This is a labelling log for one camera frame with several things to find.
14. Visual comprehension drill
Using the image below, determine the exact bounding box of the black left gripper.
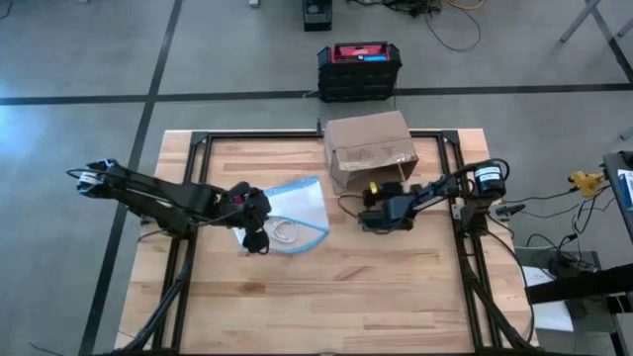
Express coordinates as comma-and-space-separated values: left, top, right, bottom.
210, 181, 273, 255

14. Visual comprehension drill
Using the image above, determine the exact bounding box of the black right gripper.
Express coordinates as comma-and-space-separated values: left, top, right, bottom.
358, 180, 422, 234

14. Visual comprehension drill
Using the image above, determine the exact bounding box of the white cable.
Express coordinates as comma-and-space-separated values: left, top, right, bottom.
268, 218, 300, 245

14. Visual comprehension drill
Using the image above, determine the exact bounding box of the white mesh bag blue trim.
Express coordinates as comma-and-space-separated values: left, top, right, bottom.
231, 174, 331, 256

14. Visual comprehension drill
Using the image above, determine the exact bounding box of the brown cardboard box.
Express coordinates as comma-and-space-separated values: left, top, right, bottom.
322, 110, 420, 196

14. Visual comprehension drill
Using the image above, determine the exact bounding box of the black grey clamp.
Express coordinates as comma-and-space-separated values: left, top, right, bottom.
494, 203, 527, 218

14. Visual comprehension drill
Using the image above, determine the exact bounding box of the black red power station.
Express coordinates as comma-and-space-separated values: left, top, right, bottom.
316, 41, 404, 104

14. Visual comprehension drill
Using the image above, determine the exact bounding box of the black power adapter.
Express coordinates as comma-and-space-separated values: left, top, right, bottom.
547, 254, 588, 278

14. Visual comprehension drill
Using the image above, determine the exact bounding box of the white paper sheet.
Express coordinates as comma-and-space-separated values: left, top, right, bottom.
522, 265, 576, 333

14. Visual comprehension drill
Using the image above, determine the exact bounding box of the yellow power plug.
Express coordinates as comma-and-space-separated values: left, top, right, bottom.
568, 170, 606, 200

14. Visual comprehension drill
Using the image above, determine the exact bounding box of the black flat bar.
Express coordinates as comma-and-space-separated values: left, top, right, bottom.
525, 263, 633, 307

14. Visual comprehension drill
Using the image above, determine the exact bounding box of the small black floor box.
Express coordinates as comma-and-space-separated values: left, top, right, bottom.
303, 0, 334, 33

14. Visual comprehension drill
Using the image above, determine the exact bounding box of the dark side table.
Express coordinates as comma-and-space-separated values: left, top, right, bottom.
602, 150, 633, 243

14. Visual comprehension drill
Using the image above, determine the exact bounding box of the blue box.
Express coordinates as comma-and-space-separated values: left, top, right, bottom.
617, 168, 633, 213

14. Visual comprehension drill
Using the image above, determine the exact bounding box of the black aluminium table frame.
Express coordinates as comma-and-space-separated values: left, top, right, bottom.
106, 129, 543, 356

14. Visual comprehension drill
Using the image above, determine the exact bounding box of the thin black cable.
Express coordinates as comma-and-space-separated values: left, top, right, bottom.
503, 186, 578, 207

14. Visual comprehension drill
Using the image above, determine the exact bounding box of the black floor cable loop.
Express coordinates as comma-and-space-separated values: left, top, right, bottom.
423, 7, 483, 53

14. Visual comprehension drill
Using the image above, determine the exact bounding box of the dark cable tangle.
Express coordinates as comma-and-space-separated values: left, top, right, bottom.
345, 0, 445, 17

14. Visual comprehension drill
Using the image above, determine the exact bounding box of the yellow floor cable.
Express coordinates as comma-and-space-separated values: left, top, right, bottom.
443, 0, 487, 12

